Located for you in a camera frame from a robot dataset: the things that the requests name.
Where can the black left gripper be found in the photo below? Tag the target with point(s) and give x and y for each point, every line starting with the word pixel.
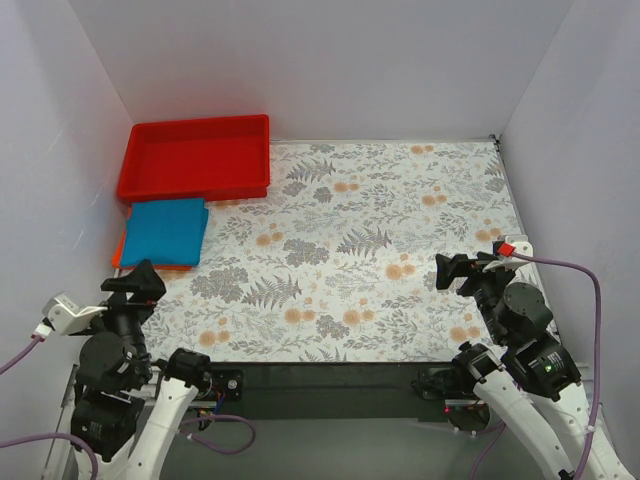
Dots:
pixel 128 295

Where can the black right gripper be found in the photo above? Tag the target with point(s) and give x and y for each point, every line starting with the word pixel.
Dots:
pixel 470 275

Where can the teal t shirt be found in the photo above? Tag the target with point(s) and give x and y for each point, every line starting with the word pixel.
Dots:
pixel 165 232

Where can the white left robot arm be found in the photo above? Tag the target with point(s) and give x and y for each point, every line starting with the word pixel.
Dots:
pixel 107 351

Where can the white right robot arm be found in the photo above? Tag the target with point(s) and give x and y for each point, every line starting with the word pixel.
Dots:
pixel 535 386

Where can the folded orange t shirt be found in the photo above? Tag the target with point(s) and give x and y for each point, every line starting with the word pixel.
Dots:
pixel 117 255

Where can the red plastic tray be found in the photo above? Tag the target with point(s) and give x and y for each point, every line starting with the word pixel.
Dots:
pixel 217 159

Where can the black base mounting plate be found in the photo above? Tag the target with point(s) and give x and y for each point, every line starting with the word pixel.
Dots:
pixel 432 392

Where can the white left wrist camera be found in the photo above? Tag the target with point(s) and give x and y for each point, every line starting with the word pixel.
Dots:
pixel 63 316

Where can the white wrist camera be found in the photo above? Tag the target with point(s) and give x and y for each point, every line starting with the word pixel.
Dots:
pixel 63 316
pixel 510 253

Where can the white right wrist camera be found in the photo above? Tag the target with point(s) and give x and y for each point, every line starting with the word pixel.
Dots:
pixel 510 253

